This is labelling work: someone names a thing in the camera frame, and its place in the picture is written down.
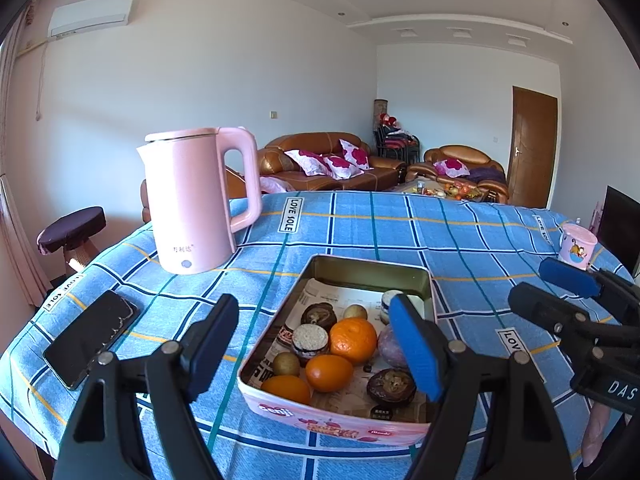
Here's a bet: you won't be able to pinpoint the orange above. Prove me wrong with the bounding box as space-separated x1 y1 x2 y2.
305 354 354 393
329 318 378 365
260 375 311 405

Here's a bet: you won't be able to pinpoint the small yellow-brown fruit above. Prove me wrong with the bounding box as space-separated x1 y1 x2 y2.
343 304 369 320

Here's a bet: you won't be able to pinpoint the small brown fruit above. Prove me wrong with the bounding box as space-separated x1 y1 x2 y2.
272 352 300 377

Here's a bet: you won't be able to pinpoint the cut mangosteen half white flesh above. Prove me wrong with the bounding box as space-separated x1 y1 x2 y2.
292 324 330 366

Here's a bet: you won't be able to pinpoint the coffee table with fruits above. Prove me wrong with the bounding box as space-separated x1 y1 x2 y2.
393 177 499 204

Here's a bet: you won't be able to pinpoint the right hand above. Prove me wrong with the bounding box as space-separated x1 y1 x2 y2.
582 402 612 467

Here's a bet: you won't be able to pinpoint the pink cartoon mug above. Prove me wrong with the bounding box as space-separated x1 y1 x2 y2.
559 223 598 270

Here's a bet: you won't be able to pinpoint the purple round fruit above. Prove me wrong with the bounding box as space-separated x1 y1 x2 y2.
378 325 409 370

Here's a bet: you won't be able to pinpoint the cut mangosteen in tin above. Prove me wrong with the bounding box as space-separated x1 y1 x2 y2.
380 288 426 326

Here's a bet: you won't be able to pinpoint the black television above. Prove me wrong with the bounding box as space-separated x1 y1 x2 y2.
597 186 640 274

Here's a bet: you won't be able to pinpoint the blue plaid tablecloth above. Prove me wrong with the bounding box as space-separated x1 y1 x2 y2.
0 188 637 480

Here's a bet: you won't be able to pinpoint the pink metal tin box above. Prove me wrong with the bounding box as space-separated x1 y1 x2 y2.
238 255 436 445

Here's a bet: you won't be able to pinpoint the pink electric kettle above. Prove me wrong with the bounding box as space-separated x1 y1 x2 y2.
138 127 262 275

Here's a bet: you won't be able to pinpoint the black smartphone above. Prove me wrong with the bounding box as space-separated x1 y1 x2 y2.
43 290 139 390

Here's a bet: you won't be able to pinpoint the floral pillow on armchair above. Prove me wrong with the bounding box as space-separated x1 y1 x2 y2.
433 157 470 179

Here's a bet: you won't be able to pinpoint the brown wooden door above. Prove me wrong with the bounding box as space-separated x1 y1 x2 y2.
506 87 559 208

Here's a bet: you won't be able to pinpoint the brown leather armchair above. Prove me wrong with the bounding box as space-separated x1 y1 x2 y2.
406 144 510 204

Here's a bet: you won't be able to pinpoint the purple cushioned stool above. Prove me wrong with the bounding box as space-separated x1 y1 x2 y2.
36 206 106 276

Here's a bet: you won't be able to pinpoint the long brown leather sofa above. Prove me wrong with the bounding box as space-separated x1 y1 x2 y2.
258 132 406 191

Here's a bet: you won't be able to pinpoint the floral pillow on sofa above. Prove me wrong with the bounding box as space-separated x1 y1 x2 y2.
284 139 372 181

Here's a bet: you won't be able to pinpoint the stacked dark chairs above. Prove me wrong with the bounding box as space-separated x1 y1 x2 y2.
374 113 420 165

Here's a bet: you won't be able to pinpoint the white air conditioner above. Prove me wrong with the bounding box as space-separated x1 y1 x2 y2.
48 0 134 39

